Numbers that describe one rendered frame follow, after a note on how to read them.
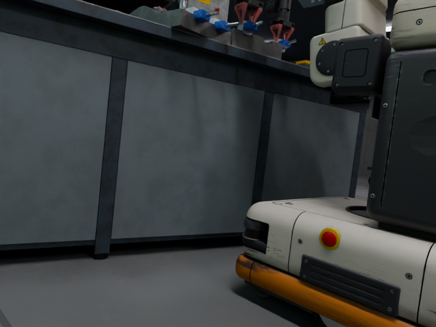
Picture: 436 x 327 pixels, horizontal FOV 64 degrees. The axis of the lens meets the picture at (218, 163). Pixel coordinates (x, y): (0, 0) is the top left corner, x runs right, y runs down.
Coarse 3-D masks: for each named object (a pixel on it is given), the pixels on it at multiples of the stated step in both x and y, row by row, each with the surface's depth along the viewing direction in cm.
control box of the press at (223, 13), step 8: (192, 0) 219; (200, 0) 222; (208, 0) 225; (216, 0) 228; (224, 0) 232; (200, 8) 223; (208, 8) 226; (216, 8) 228; (224, 8) 232; (216, 16) 230; (224, 16) 233
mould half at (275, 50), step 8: (232, 32) 137; (240, 32) 138; (232, 40) 137; (240, 40) 139; (248, 40) 141; (256, 40) 143; (248, 48) 141; (256, 48) 143; (264, 48) 146; (272, 48) 148; (280, 48) 150; (272, 56) 148; (280, 56) 151
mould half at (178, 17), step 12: (132, 12) 130; (144, 12) 125; (156, 12) 121; (168, 12) 117; (180, 12) 113; (168, 24) 117; (180, 24) 113; (192, 24) 117; (204, 24) 121; (204, 36) 122; (216, 36) 126; (228, 36) 131
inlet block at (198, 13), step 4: (188, 8) 119; (192, 8) 118; (196, 8) 118; (192, 12) 118; (196, 12) 117; (200, 12) 115; (204, 12) 116; (208, 12) 117; (212, 12) 114; (216, 12) 113; (196, 16) 117; (200, 16) 115; (204, 16) 116; (208, 16) 116; (200, 20) 118; (204, 20) 118; (208, 20) 118
